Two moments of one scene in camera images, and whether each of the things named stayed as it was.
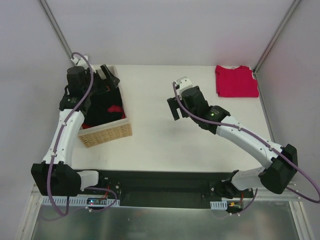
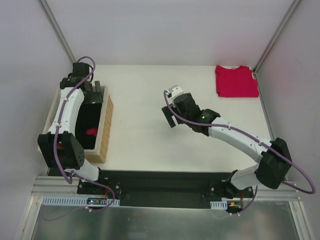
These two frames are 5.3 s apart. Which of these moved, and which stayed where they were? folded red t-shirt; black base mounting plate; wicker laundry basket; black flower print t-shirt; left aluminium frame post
Moved: black flower print t-shirt; wicker laundry basket
Stayed: left aluminium frame post; black base mounting plate; folded red t-shirt
